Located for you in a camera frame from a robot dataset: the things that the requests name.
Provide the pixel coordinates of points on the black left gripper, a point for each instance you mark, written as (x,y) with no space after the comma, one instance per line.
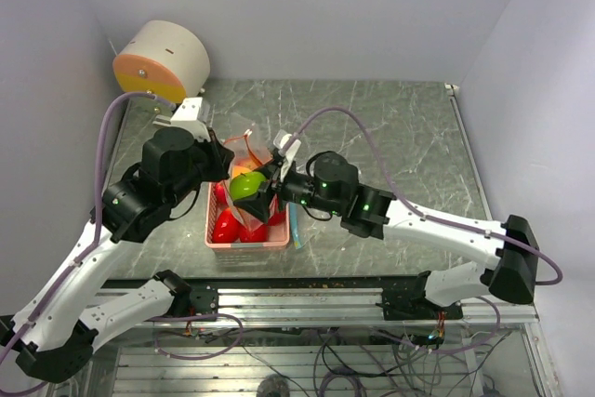
(214,150)

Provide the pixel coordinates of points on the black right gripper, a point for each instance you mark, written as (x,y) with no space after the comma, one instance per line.
(258,203)

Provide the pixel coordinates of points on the green apple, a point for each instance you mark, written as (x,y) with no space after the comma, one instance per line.
(245,184)

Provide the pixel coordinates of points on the clear bag orange zipper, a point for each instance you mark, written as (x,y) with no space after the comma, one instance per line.
(249,150)

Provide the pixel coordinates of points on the pink perforated plastic basket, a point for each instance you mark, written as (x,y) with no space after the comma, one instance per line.
(279,234)

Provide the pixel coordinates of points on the yellow orange peach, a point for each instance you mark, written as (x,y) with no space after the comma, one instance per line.
(239,169)

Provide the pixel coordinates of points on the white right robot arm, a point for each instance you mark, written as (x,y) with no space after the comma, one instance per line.
(501,257)

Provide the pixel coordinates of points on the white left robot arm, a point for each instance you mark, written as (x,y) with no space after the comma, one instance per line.
(58,332)

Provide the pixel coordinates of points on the clear bag blue zipper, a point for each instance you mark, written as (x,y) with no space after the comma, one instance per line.
(311,229)

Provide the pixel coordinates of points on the red striped apple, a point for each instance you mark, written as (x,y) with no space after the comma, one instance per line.
(278,216)

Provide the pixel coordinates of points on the pink red apple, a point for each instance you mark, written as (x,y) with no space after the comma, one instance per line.
(221,193)

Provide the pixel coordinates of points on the red fruit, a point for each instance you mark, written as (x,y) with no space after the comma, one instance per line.
(257,235)

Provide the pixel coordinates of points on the beige cylinder orange face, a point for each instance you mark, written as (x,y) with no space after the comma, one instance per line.
(165,59)

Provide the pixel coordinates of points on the small white bracket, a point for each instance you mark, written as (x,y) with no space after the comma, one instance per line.
(162,119)

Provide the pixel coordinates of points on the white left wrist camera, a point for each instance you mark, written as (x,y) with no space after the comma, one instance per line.
(191,115)

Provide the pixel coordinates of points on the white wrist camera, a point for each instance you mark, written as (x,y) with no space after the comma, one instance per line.
(191,115)
(285,149)

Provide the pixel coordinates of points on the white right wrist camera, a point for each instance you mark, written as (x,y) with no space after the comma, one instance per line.
(285,149)

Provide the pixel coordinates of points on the aluminium rail frame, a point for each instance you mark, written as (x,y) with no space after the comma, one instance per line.
(341,301)

